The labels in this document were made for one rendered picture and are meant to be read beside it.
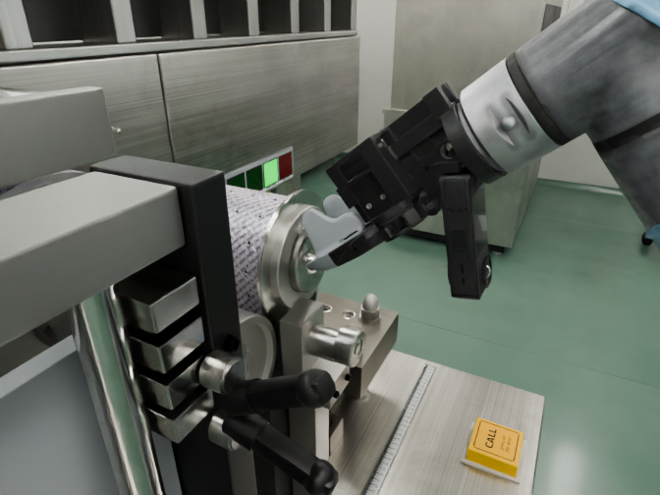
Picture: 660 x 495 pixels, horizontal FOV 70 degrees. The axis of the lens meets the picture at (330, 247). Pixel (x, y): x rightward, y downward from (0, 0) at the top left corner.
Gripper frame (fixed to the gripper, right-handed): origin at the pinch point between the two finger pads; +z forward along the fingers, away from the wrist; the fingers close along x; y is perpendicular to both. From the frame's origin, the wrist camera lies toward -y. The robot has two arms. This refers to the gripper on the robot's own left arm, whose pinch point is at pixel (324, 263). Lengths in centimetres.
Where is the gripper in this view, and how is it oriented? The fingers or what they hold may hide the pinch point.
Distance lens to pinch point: 48.6
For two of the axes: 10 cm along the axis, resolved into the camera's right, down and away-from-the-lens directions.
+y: -5.8, -8.1, -0.7
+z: -6.8, 4.3, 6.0
